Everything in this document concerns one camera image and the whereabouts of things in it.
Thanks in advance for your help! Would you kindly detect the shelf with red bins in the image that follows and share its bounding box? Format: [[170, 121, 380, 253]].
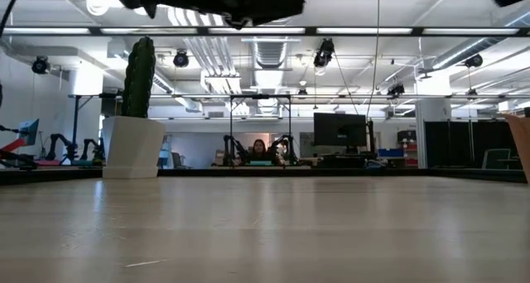
[[397, 129, 418, 166]]

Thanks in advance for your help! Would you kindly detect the black computer monitor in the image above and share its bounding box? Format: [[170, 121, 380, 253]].
[[313, 112, 368, 148]]

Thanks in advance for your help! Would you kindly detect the blue background monitor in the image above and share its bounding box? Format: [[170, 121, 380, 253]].
[[16, 118, 41, 148]]

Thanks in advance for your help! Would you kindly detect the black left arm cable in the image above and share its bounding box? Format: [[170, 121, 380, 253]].
[[0, 0, 25, 38]]

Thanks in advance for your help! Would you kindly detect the grey office chair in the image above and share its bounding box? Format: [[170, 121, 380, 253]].
[[481, 147, 514, 170]]

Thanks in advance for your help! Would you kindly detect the silver ceiling air duct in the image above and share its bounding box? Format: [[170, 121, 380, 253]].
[[243, 0, 302, 69]]

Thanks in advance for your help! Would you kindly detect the thin hanging black cable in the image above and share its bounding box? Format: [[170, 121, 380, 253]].
[[365, 0, 381, 119]]

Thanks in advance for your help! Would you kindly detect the white plant pot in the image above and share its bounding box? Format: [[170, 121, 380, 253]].
[[101, 115, 166, 180]]

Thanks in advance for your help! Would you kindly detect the green cactus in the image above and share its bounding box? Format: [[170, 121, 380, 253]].
[[121, 36, 157, 119]]

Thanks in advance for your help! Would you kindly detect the red background panel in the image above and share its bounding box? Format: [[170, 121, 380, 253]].
[[0, 137, 27, 154]]

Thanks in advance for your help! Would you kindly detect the black room partition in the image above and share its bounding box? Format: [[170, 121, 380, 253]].
[[424, 119, 523, 170]]

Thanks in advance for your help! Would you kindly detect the black metal table frame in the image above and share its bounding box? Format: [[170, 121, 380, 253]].
[[0, 165, 530, 185]]

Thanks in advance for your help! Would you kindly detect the black ceiling camera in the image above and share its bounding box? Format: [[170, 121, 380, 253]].
[[313, 37, 335, 69], [387, 82, 406, 98], [31, 55, 51, 75], [172, 49, 190, 69], [464, 53, 484, 69]]

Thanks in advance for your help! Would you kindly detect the black crossbar with light strips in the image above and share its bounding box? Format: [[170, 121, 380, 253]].
[[0, 25, 530, 37]]

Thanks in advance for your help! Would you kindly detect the black background rig frame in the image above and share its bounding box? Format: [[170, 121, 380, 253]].
[[229, 94, 292, 168]]

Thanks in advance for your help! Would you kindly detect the person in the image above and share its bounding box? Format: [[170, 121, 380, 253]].
[[250, 138, 270, 164]]

